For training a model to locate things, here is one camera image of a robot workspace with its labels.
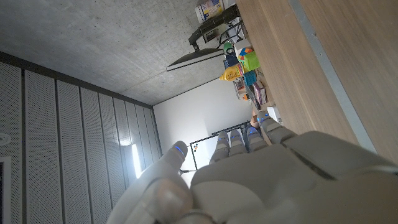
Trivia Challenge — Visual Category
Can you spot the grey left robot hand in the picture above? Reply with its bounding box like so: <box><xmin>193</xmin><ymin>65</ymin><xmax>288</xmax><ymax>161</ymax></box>
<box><xmin>105</xmin><ymin>111</ymin><xmax>398</xmax><ymax>224</ymax></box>

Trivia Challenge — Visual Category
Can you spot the flat white small box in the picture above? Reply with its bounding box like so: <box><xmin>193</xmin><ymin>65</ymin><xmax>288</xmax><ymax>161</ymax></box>
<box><xmin>267</xmin><ymin>105</ymin><xmax>282</xmax><ymax>124</ymax></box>

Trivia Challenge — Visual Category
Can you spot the teal blue cube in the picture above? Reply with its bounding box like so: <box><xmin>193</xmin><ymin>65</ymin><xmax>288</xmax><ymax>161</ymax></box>
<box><xmin>242</xmin><ymin>70</ymin><xmax>258</xmax><ymax>86</ymax></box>

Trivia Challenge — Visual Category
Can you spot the yellow squeeze bottle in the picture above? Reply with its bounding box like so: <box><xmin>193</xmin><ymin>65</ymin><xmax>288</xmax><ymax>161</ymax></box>
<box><xmin>219</xmin><ymin>63</ymin><xmax>246</xmax><ymax>82</ymax></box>

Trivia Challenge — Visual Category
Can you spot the green cube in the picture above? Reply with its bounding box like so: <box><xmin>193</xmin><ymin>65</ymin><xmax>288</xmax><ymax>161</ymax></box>
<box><xmin>243</xmin><ymin>51</ymin><xmax>261</xmax><ymax>72</ymax></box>

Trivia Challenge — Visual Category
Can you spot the multicoloured puzzle cube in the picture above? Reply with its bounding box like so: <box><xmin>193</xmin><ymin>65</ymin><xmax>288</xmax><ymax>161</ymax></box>
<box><xmin>238</xmin><ymin>47</ymin><xmax>253</xmax><ymax>62</ymax></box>

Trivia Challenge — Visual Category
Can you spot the long ceiling light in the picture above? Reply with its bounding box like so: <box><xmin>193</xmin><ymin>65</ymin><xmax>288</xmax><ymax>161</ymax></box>
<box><xmin>130</xmin><ymin>142</ymin><xmax>142</xmax><ymax>180</ymax></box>

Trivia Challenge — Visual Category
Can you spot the white cube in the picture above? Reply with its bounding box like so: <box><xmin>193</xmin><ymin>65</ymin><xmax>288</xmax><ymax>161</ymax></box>
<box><xmin>233</xmin><ymin>39</ymin><xmax>252</xmax><ymax>57</ymax></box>

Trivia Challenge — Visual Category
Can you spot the white printed canister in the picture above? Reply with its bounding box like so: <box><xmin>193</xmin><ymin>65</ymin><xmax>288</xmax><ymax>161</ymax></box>
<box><xmin>195</xmin><ymin>0</ymin><xmax>224</xmax><ymax>24</ymax></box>

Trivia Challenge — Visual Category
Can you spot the large wall whiteboard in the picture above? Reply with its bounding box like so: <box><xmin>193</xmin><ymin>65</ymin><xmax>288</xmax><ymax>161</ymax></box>
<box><xmin>189</xmin><ymin>121</ymin><xmax>252</xmax><ymax>170</ymax></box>

